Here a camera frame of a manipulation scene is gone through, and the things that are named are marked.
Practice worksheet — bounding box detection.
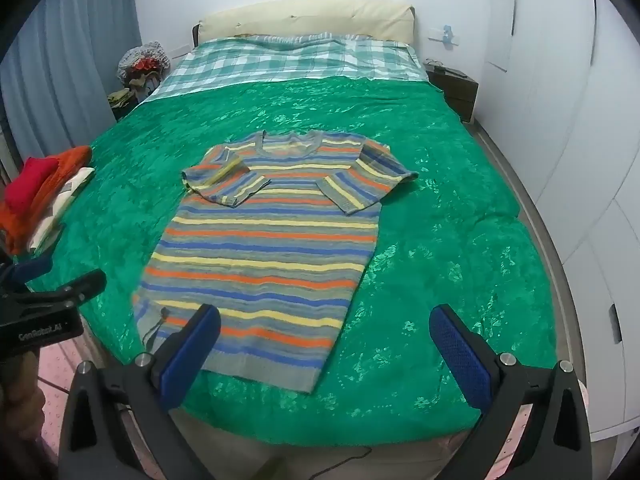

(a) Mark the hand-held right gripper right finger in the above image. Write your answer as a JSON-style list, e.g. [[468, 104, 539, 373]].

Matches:
[[429, 303, 594, 480]]

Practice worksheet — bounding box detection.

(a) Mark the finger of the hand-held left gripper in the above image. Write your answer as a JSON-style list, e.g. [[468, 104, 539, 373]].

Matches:
[[15, 269, 107, 312]]

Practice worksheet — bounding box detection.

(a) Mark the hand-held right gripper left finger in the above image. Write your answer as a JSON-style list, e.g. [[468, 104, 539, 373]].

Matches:
[[59, 303, 222, 480]]

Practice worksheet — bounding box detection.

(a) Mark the striped knit sweater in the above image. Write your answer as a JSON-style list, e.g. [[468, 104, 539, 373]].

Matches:
[[132, 129, 420, 395]]

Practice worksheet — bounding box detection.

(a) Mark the pink patterned cloth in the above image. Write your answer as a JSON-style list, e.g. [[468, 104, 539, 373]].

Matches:
[[37, 340, 592, 480]]

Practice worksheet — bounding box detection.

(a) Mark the dark blue folded garment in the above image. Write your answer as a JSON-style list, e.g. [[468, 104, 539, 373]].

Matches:
[[10, 252, 53, 286]]

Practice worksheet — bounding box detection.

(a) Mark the white folded garment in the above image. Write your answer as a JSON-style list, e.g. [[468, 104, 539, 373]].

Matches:
[[27, 166, 96, 256]]

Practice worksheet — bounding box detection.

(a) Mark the red folded garment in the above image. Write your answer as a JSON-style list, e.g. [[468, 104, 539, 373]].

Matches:
[[4, 156, 58, 213]]

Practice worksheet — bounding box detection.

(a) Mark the orange folded garment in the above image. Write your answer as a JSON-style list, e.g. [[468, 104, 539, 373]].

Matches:
[[0, 145, 92, 256]]

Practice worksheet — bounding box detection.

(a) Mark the green floral blanket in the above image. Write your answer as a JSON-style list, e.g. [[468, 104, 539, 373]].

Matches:
[[25, 76, 558, 448]]

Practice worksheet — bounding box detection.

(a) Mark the pile of mixed laundry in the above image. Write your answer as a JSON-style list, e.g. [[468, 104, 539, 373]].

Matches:
[[106, 41, 172, 111]]

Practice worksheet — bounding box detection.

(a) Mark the blue-grey curtain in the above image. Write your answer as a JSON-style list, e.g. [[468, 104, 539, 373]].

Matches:
[[0, 0, 143, 161]]

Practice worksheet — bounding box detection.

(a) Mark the white wardrobe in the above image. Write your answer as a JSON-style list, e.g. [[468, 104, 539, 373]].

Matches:
[[480, 0, 640, 441]]

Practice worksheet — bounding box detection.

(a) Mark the green plaid bedsheet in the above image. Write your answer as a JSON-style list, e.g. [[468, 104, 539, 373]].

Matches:
[[137, 31, 431, 106]]

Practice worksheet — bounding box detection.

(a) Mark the dark wooden nightstand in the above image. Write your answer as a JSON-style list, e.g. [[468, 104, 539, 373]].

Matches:
[[424, 60, 479, 123]]

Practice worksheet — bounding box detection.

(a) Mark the cream padded headboard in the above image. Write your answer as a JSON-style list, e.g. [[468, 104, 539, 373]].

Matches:
[[192, 0, 417, 47]]

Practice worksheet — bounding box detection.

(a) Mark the grey bed frame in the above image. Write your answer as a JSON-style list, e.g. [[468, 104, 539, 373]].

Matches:
[[470, 120, 591, 386]]

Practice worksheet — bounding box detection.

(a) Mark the black floor cable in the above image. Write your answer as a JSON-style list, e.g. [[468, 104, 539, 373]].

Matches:
[[305, 447, 373, 480]]

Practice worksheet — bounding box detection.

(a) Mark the wall socket with blue plug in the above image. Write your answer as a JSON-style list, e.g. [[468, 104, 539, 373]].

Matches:
[[430, 24, 461, 48]]

